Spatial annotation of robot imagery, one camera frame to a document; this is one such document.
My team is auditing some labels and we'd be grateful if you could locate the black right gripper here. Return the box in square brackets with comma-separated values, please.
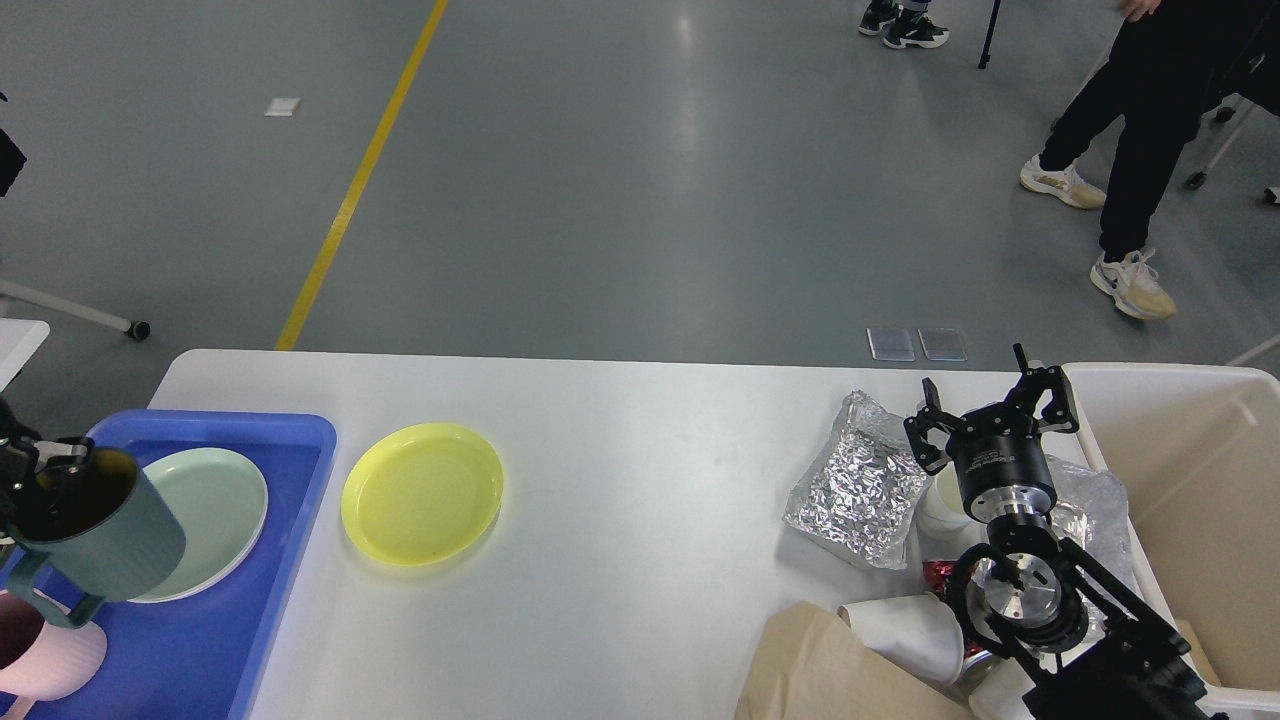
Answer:
[904, 345, 1082, 527]

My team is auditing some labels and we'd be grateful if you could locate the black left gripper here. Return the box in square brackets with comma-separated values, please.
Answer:
[1, 400, 93, 543]

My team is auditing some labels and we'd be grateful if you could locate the teal mug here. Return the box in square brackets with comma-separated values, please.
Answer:
[4, 447, 186, 629]

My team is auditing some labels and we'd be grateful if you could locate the yellow plastic plate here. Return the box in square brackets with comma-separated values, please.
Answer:
[339, 421, 506, 568]

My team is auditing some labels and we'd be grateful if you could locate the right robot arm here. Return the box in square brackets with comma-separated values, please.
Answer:
[904, 345, 1207, 719]

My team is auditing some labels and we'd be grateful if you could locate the right floor plate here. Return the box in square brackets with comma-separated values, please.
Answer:
[916, 327, 968, 363]

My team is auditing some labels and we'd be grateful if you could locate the floor plate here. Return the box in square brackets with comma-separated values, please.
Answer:
[867, 327, 916, 363]
[916, 327, 968, 363]

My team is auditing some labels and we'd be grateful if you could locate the small white cup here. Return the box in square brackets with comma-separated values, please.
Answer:
[916, 464, 974, 538]

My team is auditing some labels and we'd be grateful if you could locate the white side table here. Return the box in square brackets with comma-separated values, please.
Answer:
[1, 281, 151, 389]

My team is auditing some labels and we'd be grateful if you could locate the crumpled clear plastic wrap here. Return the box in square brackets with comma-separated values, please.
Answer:
[1046, 454, 1138, 592]

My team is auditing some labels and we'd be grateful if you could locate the left floor plate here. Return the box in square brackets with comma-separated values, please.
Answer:
[867, 327, 916, 363]

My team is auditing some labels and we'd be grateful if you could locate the silver foil bag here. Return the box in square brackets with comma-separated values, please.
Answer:
[782, 389, 929, 571]

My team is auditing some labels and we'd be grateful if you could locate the red snack wrapper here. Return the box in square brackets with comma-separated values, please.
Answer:
[922, 560, 956, 602]

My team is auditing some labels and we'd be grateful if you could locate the pale green plate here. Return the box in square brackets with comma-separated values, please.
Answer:
[132, 447, 269, 603]

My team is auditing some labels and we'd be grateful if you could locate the beige plastic bin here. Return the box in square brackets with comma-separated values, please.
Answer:
[1065, 363, 1279, 719]

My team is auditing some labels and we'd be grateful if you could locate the pink mug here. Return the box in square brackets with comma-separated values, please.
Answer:
[1, 591, 108, 719]

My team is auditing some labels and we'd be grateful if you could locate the white paper cup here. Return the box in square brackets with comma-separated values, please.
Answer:
[837, 594, 965, 685]

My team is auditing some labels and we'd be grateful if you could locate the blue plastic tray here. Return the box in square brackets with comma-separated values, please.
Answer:
[29, 410, 337, 719]

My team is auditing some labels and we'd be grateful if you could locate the brown paper bag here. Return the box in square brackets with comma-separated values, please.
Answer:
[733, 602, 973, 719]

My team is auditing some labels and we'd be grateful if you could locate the person in white sneakers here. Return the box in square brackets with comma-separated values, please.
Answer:
[1020, 0, 1280, 322]

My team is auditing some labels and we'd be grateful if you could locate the person in black sneakers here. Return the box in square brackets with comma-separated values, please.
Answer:
[858, 1, 950, 49]

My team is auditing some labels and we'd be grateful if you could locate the black jacket on chair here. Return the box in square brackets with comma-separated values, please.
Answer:
[1183, 31, 1279, 191]

